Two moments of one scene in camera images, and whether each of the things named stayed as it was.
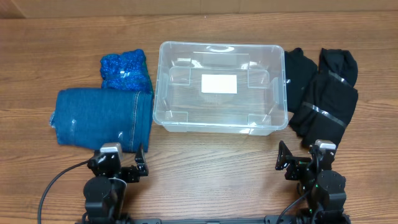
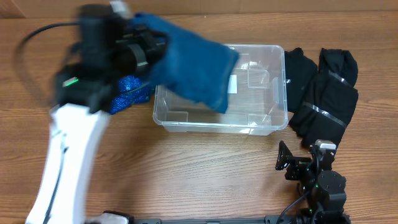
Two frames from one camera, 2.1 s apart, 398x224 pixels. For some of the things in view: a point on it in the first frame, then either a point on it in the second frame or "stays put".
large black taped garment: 323,114 stays put
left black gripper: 131,173 → 150,45
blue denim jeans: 88,117 → 194,68
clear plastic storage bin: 220,88 stays put
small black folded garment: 300,73 stays put
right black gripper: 297,163 stays put
